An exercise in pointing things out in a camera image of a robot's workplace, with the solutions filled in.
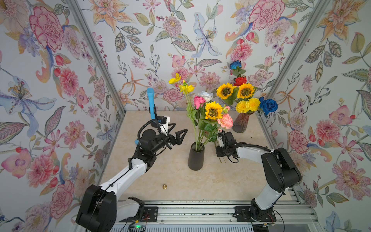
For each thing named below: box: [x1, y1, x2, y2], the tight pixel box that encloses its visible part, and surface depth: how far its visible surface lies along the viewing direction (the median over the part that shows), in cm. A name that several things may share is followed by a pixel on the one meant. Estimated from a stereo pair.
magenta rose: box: [193, 95, 206, 110], surface depth 64 cm
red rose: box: [233, 76, 248, 87], surface depth 87 cm
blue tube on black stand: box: [146, 87, 156, 120], surface depth 97 cm
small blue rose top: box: [229, 59, 243, 70], surface depth 90 cm
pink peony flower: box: [216, 113, 234, 130], surface depth 61 cm
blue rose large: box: [258, 96, 279, 116], surface depth 65 cm
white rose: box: [197, 90, 214, 102], surface depth 66 cm
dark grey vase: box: [187, 141, 205, 171], surface depth 86 cm
